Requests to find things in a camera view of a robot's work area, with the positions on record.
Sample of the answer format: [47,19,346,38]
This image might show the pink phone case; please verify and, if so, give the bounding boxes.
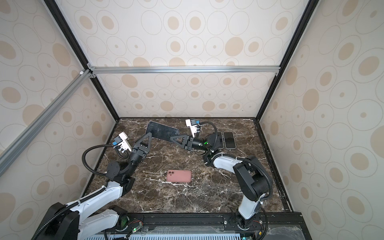
[166,170,192,183]

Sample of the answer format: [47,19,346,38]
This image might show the silver phone dark screen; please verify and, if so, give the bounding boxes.
[214,132,224,150]

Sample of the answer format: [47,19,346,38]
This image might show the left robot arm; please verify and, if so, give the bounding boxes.
[32,133,152,240]

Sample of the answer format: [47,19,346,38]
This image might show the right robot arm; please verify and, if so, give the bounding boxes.
[170,133,273,221]

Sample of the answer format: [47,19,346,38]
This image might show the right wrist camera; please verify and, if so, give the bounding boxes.
[185,119,201,138]

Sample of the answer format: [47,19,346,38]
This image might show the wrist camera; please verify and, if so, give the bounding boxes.
[113,132,132,153]
[185,119,201,138]

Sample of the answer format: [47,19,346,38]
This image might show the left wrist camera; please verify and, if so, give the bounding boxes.
[113,132,132,153]

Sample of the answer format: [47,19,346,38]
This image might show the horizontal aluminium rail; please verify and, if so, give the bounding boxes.
[91,66,280,74]

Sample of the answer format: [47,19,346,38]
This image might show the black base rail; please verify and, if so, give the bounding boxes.
[79,211,311,240]

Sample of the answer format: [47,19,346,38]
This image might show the diagonal aluminium rail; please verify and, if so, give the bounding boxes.
[1,70,91,175]

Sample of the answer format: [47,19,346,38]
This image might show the black corner frame post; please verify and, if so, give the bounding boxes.
[43,0,120,122]

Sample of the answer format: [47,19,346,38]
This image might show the right black corner post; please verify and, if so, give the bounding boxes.
[256,0,320,122]

